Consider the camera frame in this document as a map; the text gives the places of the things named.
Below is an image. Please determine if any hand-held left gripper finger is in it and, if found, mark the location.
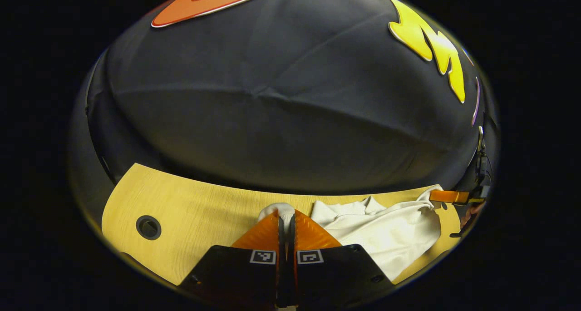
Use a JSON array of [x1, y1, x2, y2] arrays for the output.
[[178, 210, 287, 310], [287, 210, 394, 310]]

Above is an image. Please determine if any cream white sweatshirt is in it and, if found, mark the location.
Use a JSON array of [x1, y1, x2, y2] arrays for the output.
[[257, 184, 444, 282]]

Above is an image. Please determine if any black backdrop cloth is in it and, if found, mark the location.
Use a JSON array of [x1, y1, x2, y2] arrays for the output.
[[68, 0, 501, 232]]

